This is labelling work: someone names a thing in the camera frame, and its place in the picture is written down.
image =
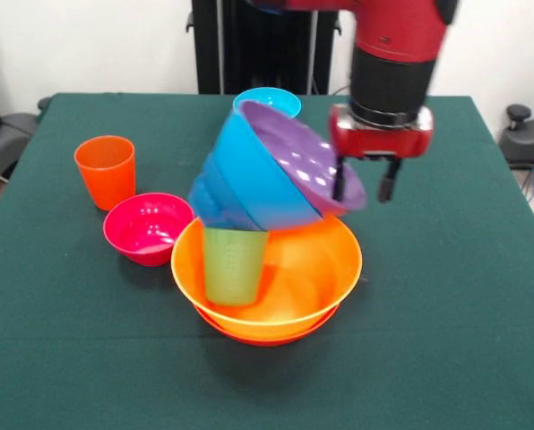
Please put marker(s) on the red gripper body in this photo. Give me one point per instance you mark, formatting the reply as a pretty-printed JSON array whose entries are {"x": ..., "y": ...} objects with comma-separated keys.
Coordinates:
[{"x": 383, "y": 141}]

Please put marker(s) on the large sky blue bowl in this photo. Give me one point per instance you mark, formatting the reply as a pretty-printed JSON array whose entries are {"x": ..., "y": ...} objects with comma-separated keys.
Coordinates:
[{"x": 253, "y": 179}]

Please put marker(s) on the pink bowl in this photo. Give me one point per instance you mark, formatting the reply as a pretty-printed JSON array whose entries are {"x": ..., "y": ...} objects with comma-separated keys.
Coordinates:
[{"x": 146, "y": 228}]

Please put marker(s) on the orange bowl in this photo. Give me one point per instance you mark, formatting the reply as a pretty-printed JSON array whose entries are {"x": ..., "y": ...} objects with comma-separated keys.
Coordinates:
[{"x": 267, "y": 338}]

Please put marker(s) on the dark blue bowl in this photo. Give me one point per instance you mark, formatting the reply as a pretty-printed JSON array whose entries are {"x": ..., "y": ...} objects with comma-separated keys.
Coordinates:
[{"x": 209, "y": 201}]

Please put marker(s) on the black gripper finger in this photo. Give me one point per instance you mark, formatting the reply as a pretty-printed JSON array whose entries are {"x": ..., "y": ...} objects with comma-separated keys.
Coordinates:
[
  {"x": 339, "y": 179},
  {"x": 389, "y": 181}
]

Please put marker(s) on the green cup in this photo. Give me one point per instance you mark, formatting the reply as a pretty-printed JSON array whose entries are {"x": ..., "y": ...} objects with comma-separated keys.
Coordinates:
[{"x": 233, "y": 269}]

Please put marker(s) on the orange cup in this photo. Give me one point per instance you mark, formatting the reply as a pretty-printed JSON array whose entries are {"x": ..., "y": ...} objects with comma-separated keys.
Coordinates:
[{"x": 108, "y": 179}]

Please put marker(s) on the dark green table cloth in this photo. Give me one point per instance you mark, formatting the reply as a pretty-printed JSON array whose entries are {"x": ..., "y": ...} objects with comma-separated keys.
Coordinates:
[{"x": 428, "y": 269}]

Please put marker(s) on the purple bowl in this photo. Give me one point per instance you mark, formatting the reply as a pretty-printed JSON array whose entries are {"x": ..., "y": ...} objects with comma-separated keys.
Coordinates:
[{"x": 303, "y": 157}]

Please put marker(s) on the yellow bowl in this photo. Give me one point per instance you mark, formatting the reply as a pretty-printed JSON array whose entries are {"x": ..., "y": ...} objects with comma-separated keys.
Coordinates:
[{"x": 316, "y": 269}]

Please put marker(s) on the black pedestal leg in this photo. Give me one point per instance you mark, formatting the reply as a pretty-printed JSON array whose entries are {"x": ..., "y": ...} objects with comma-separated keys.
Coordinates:
[
  {"x": 11, "y": 130},
  {"x": 529, "y": 139}
]

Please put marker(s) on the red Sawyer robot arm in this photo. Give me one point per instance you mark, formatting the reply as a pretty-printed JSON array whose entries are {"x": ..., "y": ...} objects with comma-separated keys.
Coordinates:
[{"x": 392, "y": 45}]

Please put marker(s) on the small light blue bowl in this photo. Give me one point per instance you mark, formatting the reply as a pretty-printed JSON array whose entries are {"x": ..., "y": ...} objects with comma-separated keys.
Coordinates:
[{"x": 271, "y": 98}]

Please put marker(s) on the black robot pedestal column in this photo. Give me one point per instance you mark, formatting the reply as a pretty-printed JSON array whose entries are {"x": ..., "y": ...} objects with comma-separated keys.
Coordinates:
[{"x": 258, "y": 54}]

